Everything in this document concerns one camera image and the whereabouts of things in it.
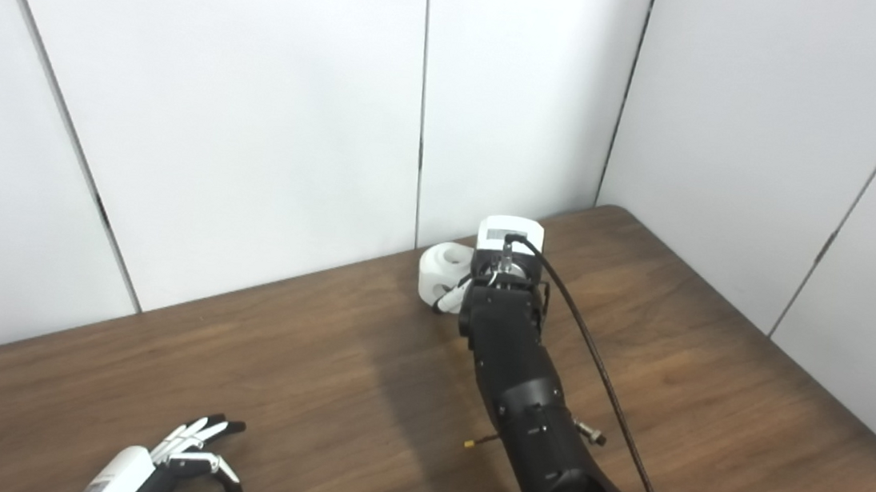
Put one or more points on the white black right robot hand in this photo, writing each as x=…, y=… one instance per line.
x=491, y=239

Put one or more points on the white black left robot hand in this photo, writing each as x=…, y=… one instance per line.
x=135, y=474

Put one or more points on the round white plastic piece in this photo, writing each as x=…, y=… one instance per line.
x=435, y=274

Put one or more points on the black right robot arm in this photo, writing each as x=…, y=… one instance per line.
x=521, y=383

